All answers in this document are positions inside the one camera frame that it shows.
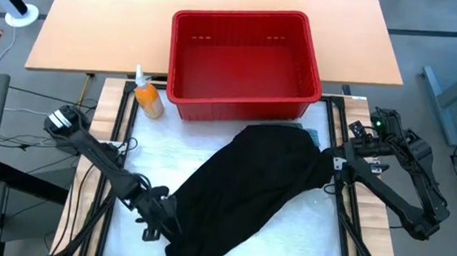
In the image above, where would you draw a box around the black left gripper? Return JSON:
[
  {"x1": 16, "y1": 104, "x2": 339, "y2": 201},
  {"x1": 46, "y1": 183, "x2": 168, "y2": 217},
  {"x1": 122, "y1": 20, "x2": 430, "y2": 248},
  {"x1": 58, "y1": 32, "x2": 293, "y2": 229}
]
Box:
[{"x1": 133, "y1": 183, "x2": 186, "y2": 240}]

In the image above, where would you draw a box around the grey striped garment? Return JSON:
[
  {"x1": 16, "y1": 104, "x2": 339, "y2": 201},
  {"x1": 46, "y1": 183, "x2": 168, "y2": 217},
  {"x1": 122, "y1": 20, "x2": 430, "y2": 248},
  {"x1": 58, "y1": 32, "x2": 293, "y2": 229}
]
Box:
[{"x1": 302, "y1": 127, "x2": 322, "y2": 148}]

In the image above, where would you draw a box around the black garment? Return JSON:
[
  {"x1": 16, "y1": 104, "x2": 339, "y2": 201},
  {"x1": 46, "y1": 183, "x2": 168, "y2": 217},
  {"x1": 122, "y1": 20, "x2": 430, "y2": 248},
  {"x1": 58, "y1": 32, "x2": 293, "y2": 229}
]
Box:
[{"x1": 163, "y1": 117, "x2": 339, "y2": 256}]

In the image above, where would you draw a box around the red plastic laundry bin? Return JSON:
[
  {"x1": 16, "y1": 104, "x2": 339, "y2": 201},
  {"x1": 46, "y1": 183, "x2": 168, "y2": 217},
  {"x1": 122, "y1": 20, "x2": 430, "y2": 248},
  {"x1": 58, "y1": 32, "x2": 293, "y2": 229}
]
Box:
[{"x1": 163, "y1": 0, "x2": 329, "y2": 132}]

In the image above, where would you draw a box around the grey metal desk leg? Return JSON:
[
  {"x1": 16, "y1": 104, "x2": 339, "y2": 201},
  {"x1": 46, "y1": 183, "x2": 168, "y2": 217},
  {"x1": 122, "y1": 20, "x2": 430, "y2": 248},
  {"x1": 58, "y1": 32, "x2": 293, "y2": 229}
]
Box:
[{"x1": 416, "y1": 48, "x2": 457, "y2": 147}]

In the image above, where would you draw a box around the orange spray bottle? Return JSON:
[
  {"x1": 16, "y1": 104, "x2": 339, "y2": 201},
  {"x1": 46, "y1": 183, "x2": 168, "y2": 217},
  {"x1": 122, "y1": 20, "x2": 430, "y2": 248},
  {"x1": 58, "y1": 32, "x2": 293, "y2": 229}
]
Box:
[{"x1": 130, "y1": 64, "x2": 169, "y2": 122}]

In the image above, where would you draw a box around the tan wooden desk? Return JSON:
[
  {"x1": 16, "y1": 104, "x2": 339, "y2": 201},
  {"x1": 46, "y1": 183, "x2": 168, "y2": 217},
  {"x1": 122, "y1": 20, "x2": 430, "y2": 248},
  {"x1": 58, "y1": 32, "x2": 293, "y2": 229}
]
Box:
[{"x1": 23, "y1": 0, "x2": 411, "y2": 100}]

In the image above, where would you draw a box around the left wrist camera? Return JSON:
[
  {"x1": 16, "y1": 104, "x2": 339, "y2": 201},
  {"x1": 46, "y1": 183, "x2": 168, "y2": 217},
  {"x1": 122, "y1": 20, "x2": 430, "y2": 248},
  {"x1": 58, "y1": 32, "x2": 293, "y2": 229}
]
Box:
[{"x1": 140, "y1": 226, "x2": 163, "y2": 244}]

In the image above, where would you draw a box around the black aluminium table frame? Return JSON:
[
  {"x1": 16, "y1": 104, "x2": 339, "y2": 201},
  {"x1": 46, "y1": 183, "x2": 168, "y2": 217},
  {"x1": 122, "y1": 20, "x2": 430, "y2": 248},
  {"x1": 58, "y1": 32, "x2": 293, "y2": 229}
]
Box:
[{"x1": 53, "y1": 73, "x2": 414, "y2": 256}]

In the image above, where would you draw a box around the yellow cable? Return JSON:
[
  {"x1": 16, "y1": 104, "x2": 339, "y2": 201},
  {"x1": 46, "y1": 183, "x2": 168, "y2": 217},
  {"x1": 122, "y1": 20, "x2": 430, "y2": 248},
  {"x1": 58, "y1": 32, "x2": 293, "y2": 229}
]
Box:
[{"x1": 76, "y1": 73, "x2": 94, "y2": 114}]

